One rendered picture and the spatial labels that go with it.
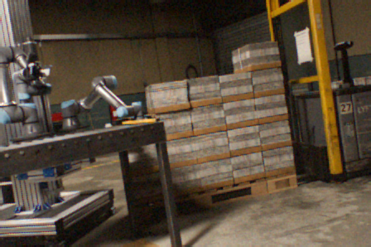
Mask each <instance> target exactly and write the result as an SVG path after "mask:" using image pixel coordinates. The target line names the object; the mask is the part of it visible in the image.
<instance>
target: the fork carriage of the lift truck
mask: <svg viewBox="0 0 371 247"><path fill-rule="evenodd" d="M291 143H292V145H289V146H291V147H292V148H293V157H294V166H295V169H296V170H297V171H299V173H301V174H305V173H310V174H312V175H314V177H316V178H320V179H323V180H325V178H328V172H327V167H326V158H325V147H324V144H316V143H303V142H298V141H291Z"/></svg>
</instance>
